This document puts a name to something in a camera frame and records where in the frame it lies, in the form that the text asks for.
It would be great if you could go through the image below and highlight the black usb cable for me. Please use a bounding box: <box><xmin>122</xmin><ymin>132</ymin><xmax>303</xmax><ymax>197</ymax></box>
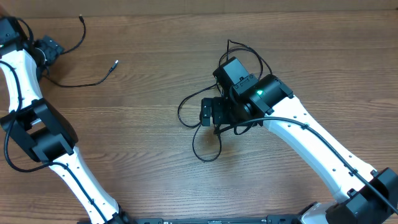
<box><xmin>177</xmin><ymin>39</ymin><xmax>274</xmax><ymax>163</ymax></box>
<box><xmin>42</xmin><ymin>14</ymin><xmax>119</xmax><ymax>88</ymax></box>

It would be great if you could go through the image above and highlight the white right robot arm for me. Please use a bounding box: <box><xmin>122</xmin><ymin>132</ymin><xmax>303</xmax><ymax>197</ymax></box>
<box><xmin>200</xmin><ymin>58</ymin><xmax>397</xmax><ymax>223</ymax></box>

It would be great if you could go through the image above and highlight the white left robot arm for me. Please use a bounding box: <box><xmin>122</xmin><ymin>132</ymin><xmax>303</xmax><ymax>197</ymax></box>
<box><xmin>1</xmin><ymin>16</ymin><xmax>130</xmax><ymax>223</ymax></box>

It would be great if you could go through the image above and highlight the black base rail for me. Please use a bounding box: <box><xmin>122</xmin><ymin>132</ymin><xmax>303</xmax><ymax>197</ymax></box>
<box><xmin>77</xmin><ymin>202</ymin><xmax>343</xmax><ymax>224</ymax></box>

